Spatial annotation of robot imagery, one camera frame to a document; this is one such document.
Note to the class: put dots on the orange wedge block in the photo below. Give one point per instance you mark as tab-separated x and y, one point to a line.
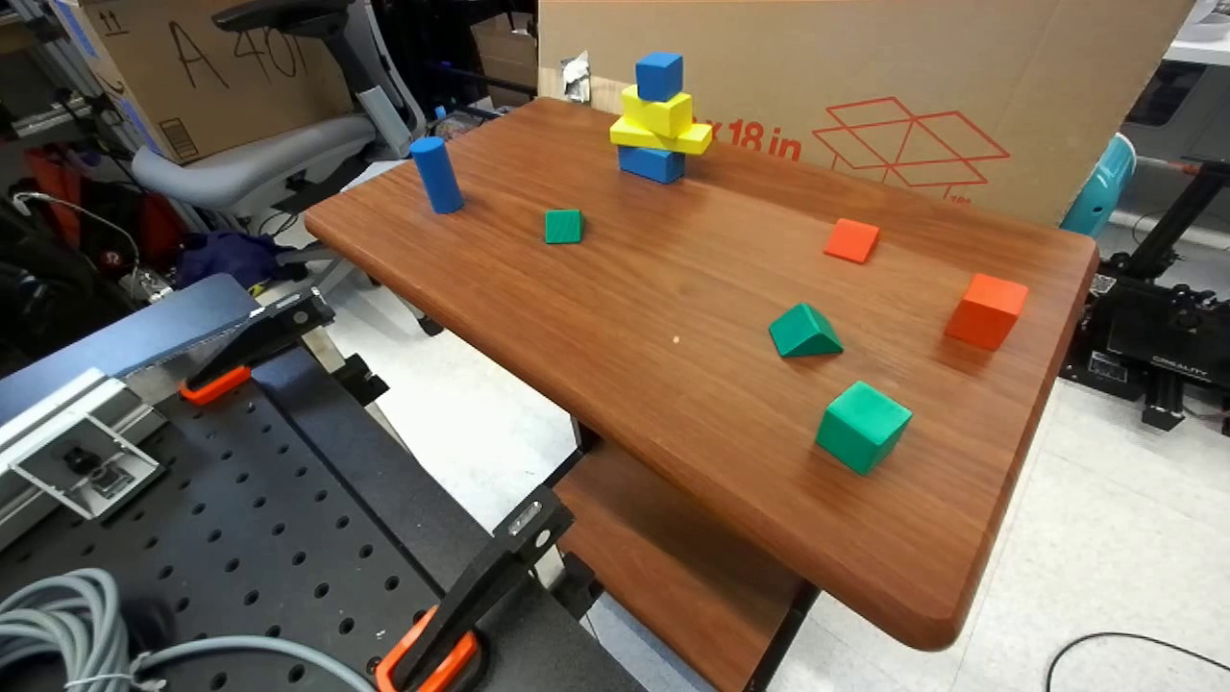
850	241

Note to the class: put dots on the brown wooden table shelf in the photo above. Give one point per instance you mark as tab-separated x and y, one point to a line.
668	563

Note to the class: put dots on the blue cloth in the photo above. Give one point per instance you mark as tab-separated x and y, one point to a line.
234	261

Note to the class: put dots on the aluminium rail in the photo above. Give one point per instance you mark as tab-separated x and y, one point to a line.
62	402

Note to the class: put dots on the red object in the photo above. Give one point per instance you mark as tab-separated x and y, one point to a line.
58	193

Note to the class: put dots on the black equipment frame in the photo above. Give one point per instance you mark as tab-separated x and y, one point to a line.
1155	340

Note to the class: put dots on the black perforated breadboard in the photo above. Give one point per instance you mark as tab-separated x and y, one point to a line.
256	540

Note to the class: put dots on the teal chair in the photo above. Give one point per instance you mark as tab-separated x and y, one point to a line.
1100	188

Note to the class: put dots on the grey office chair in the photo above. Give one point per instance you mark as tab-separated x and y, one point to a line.
244	159

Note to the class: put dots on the green wedge block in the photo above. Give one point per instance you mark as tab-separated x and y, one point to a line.
803	332

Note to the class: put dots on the blue rectangular block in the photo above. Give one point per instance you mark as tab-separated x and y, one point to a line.
657	168

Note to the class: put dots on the large cardboard box red print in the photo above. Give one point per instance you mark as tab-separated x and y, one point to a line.
899	63

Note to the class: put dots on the blue cube block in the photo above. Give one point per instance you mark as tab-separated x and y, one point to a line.
659	73

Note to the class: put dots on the green cube block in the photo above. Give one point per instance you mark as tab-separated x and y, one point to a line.
864	427
563	227

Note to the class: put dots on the blue cylinder block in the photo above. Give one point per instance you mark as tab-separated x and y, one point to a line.
437	173

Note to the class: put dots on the blue-grey metal plate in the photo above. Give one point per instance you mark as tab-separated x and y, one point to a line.
116	340

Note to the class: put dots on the small brown cardboard box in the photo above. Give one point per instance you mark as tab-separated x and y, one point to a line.
505	50

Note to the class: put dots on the cardboard box black marker writing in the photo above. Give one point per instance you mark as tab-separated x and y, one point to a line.
194	63

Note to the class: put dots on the aluminium mounting bracket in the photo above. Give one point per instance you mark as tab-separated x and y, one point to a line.
90	468

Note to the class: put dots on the orange cube block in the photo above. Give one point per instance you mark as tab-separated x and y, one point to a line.
985	312

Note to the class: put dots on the yellow rectangular block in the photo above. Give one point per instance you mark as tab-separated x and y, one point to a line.
657	113
668	141

